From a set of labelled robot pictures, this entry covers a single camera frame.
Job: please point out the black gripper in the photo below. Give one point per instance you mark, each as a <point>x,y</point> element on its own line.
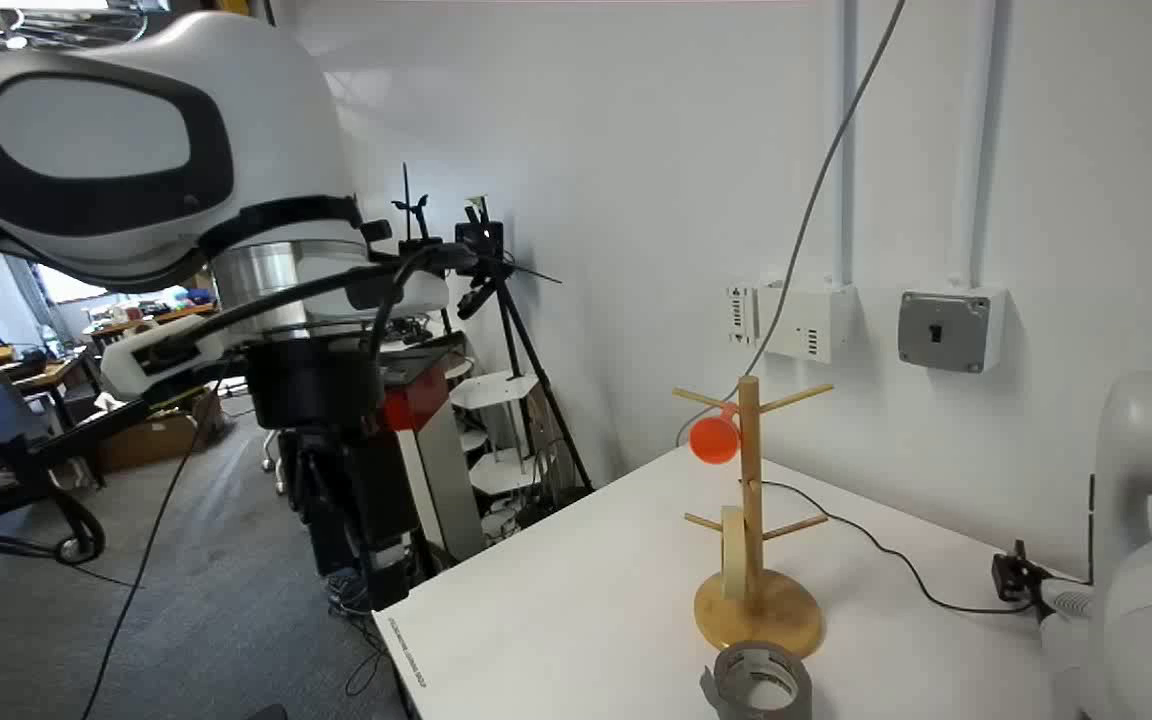
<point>308,387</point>

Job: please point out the grey masking tape roll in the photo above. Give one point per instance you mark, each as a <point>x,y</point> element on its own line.
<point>723,672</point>

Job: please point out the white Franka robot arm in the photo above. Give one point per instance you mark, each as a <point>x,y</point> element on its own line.
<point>136,133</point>

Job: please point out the white round shelf stand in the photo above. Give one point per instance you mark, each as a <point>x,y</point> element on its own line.
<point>497,440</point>

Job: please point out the wooden peg stand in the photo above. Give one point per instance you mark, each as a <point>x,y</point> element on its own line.
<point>748,535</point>

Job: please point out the red round object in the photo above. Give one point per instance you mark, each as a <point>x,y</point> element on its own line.
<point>415,402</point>

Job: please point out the cardboard box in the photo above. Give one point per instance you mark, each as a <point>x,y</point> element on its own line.
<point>156,434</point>

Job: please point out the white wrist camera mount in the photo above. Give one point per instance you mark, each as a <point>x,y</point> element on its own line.
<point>160,353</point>

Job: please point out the small vented white wall box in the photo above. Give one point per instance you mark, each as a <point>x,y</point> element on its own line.
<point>743,314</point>

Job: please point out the white wall socket box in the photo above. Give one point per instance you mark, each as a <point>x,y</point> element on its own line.
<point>810,322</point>

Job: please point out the white wall conduit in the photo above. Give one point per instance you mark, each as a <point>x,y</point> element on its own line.
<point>847,133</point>
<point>988,133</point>

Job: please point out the grey wall box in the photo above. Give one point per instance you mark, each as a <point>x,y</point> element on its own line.
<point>946,328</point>

